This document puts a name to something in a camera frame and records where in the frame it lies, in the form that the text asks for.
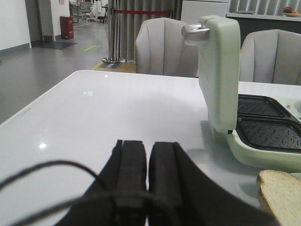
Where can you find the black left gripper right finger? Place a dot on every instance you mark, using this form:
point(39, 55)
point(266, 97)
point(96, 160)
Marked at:
point(196, 199)

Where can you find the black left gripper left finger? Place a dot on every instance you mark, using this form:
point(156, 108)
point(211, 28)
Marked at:
point(114, 200)

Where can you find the bread slice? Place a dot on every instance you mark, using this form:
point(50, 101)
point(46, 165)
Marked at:
point(280, 195)

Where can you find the green breakfast maker lid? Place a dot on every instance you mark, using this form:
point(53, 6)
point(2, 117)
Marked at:
point(218, 42)

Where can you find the green breakfast maker base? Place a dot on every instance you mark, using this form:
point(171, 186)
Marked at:
point(267, 135)

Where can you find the left grey chair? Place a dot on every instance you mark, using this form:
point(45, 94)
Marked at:
point(160, 49)

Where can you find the grey chair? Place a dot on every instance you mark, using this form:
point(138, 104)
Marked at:
point(271, 56)
point(160, 49)

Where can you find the right grey chair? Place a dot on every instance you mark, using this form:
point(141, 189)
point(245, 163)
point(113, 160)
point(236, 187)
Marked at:
point(271, 56)

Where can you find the dark counter cabinet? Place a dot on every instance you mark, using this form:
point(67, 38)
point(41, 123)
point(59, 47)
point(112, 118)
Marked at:
point(249, 23)

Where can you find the white cabinet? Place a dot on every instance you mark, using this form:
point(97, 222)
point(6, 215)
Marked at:
point(192, 10)

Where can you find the red bin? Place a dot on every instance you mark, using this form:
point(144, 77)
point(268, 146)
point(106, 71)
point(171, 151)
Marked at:
point(66, 25)

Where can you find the red barrier belt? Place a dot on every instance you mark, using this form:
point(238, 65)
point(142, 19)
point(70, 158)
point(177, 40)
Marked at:
point(139, 12)

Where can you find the fruit bowl on counter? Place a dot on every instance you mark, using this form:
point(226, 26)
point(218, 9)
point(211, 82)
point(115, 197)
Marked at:
point(288, 11)

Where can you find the stanchion post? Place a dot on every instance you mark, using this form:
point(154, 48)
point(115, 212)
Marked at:
point(112, 58)

